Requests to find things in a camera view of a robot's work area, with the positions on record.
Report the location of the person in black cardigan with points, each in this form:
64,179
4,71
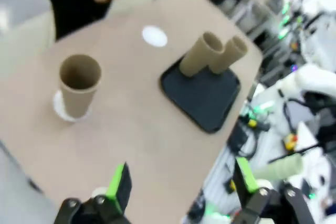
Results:
71,1

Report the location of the black tripod leg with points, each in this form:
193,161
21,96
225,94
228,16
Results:
296,152

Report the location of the yellow emergency stop box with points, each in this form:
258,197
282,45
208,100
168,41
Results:
290,142

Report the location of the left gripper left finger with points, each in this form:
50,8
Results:
123,186

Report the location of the black plastic tray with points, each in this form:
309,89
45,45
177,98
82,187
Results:
202,103

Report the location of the brown plastic cup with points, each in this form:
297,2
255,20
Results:
225,58
197,58
78,98

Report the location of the white scalloped paper coaster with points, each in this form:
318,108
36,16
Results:
59,106
155,36

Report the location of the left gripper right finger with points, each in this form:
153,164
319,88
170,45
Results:
241,184

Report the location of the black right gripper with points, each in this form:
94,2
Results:
325,119

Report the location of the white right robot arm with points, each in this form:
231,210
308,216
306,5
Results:
312,77

